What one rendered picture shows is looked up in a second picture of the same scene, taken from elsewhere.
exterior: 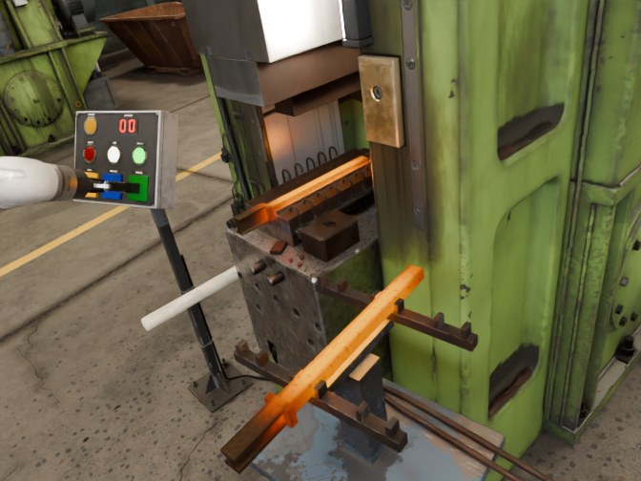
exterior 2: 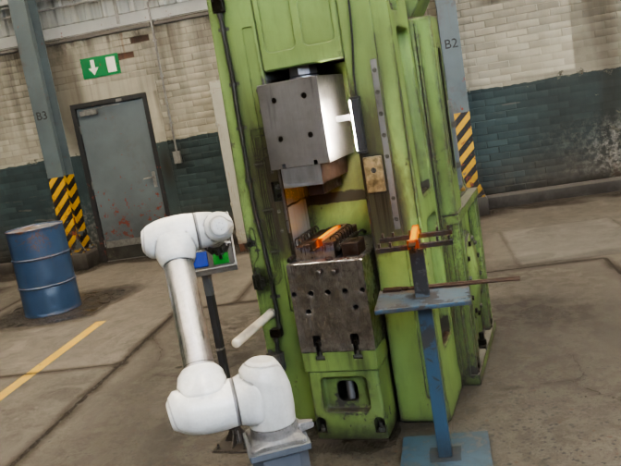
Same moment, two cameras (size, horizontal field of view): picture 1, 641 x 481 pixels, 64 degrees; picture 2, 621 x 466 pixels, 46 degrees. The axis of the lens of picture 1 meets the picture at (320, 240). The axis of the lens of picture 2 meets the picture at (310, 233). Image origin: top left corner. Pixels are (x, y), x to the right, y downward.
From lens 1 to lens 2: 265 cm
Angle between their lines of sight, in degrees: 38
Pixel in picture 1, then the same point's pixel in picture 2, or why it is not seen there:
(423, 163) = (396, 195)
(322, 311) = (365, 277)
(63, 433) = not seen: outside the picture
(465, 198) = (419, 204)
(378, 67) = (373, 159)
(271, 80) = (323, 172)
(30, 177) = not seen: hidden behind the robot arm
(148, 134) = not seen: hidden behind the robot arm
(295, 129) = (296, 217)
